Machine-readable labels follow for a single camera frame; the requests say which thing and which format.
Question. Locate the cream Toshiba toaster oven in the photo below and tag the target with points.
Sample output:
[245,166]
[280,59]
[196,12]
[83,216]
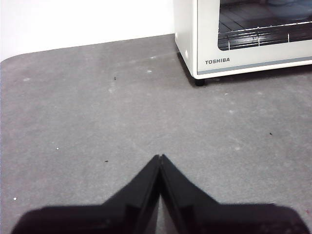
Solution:
[185,24]

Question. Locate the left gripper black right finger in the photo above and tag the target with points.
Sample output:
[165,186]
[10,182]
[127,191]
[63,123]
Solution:
[219,219]

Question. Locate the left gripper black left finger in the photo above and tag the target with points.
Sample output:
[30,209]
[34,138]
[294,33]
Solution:
[97,219]

